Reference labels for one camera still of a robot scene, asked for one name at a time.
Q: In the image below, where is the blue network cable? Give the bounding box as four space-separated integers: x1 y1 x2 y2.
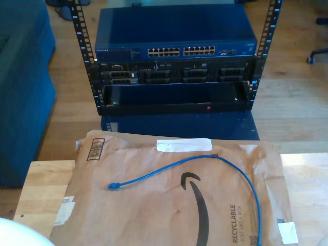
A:
106 153 263 246

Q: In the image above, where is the black rack server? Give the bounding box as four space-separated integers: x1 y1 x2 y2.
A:
98 58 257 85

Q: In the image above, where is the brown paper mailer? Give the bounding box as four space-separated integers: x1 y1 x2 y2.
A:
48 129 299 246

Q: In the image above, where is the blue sofa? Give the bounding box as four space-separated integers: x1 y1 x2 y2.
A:
0 0 57 189

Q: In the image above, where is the person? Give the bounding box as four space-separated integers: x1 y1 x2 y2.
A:
45 0 91 22

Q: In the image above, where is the black office chair base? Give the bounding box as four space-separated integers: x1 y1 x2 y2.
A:
306 16 328 65

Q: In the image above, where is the black rack frame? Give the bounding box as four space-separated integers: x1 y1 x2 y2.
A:
68 0 284 116

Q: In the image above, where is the blue network switch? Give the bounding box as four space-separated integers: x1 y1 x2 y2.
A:
94 4 258 61

